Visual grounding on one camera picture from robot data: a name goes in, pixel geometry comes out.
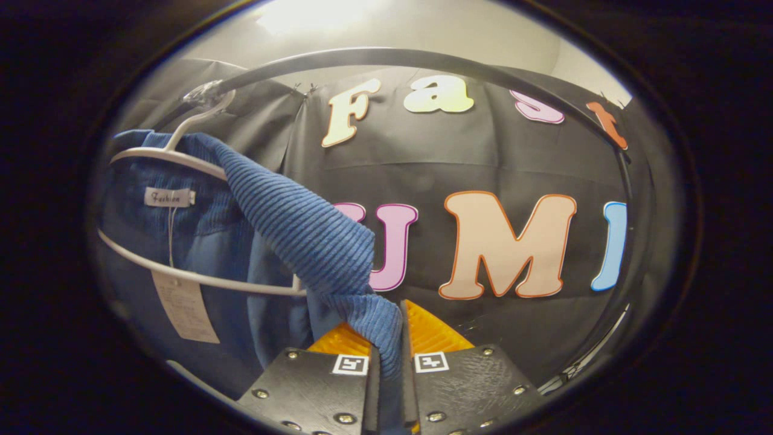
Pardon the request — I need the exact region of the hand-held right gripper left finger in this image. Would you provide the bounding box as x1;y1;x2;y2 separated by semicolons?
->
234;322;382;435

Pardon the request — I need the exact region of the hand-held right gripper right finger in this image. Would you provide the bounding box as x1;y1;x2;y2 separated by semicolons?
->
399;299;545;435

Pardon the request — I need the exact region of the blue corduroy jacket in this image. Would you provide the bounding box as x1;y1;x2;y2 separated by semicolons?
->
95;129;404;435

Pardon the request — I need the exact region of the black clothes rack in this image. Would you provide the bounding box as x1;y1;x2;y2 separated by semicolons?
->
151;47;656;393

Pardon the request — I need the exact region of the clear tape wad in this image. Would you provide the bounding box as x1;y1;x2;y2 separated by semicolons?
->
183;80;236;109

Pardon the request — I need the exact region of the white hanger taped to rail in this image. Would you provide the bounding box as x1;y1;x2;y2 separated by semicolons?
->
97;89;307;298

